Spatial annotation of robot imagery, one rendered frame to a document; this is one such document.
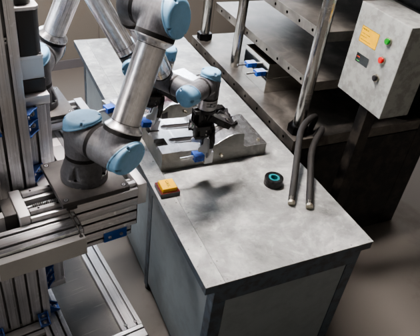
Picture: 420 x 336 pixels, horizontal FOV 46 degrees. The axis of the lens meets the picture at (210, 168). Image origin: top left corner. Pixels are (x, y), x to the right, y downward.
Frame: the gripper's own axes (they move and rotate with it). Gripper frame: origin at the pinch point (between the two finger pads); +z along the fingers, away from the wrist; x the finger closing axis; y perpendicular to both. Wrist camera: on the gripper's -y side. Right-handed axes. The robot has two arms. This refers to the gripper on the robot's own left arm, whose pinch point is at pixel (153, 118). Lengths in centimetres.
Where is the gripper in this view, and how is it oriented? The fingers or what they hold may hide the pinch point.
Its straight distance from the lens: 216.9
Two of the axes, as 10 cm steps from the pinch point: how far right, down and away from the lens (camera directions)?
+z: -3.0, 7.2, 6.2
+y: -8.8, 0.5, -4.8
